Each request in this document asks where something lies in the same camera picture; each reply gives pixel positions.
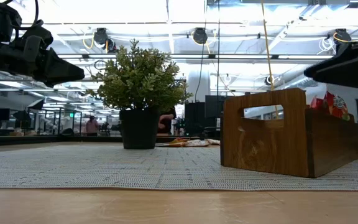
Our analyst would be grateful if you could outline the black cabinet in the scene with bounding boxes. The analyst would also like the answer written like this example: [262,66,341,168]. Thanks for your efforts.
[184,101,206,137]

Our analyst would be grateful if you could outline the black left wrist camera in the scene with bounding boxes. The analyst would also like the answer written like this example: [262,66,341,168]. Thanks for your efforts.
[12,19,55,50]

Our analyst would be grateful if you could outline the yellow hanging cable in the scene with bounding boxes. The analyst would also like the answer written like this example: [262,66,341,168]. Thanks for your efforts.
[259,0,279,118]

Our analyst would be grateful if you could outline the grey woven placemat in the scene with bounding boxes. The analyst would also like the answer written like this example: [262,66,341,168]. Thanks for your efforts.
[0,142,358,191]

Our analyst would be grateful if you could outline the green artificial plant black pot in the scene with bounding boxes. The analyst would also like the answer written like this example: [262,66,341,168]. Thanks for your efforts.
[85,39,194,150]

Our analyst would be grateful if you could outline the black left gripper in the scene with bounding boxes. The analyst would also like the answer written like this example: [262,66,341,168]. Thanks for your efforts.
[9,35,86,88]

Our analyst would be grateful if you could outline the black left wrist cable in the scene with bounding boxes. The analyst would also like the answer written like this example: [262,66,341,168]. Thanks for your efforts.
[1,0,40,31]

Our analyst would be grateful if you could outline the red tea packet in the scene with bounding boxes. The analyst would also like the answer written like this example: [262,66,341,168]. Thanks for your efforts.
[324,91,351,121]
[309,95,326,110]

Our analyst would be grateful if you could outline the black aluminium table frame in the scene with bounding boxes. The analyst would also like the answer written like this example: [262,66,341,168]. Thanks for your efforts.
[0,134,358,152]

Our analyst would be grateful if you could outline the wooden compartment box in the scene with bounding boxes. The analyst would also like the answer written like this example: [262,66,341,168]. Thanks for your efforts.
[219,88,358,179]

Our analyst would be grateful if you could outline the black hanging cable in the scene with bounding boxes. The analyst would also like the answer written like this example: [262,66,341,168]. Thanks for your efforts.
[216,0,221,98]

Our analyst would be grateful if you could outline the person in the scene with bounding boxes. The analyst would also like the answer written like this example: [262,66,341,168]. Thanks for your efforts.
[158,106,178,136]
[85,115,100,137]

